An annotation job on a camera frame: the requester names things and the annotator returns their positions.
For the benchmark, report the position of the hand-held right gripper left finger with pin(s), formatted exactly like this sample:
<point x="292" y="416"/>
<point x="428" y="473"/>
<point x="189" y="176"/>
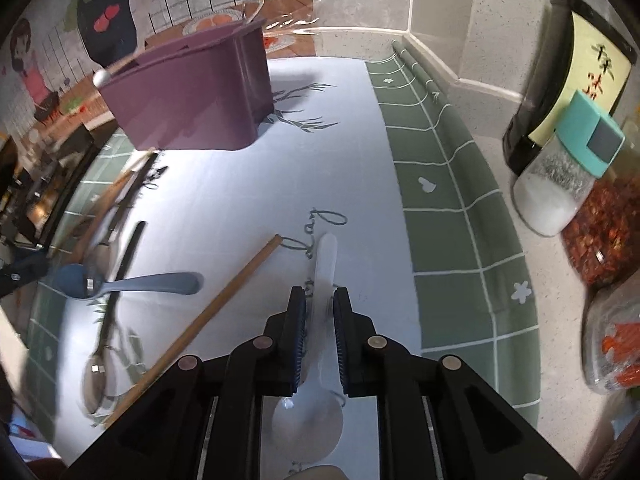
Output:
<point x="296" y="330"/>

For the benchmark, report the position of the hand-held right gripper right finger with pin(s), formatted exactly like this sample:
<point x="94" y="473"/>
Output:
<point x="342" y="330"/>

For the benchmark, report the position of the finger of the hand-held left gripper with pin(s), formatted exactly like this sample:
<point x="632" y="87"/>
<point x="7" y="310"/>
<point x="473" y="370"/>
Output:
<point x="27" y="270"/>

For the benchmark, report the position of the white plastic spoon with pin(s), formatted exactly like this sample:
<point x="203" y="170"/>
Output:
<point x="326" y="260"/>

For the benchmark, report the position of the blue plastic spoon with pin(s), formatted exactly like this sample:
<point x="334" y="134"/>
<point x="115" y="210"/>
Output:
<point x="150" y="282"/>

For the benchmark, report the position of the purple utensil holder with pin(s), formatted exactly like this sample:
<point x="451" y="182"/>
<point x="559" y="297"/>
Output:
<point x="200" y="100"/>

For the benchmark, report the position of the black gas stove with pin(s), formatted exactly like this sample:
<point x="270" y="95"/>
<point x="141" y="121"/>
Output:
<point x="45" y="190"/>

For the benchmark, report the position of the green and white placemat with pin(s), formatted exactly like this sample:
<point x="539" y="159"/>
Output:
<point x="350" y="160"/>

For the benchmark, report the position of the white-tipped wooden stick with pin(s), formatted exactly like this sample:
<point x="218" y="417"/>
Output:
<point x="102" y="78"/>

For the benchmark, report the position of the salt shaker with teal lid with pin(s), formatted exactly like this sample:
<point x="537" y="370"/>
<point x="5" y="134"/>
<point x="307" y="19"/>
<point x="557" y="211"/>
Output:
<point x="545" y="195"/>

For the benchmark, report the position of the jar of dried chili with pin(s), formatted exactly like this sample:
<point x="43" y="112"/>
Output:
<point x="605" y="230"/>

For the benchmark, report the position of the black bottle with yellow label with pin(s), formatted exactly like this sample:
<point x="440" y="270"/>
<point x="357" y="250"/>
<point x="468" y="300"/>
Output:
<point x="530" y="110"/>

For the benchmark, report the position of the cartoon wall sticker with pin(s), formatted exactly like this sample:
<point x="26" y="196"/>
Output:
<point x="50" y="35"/>

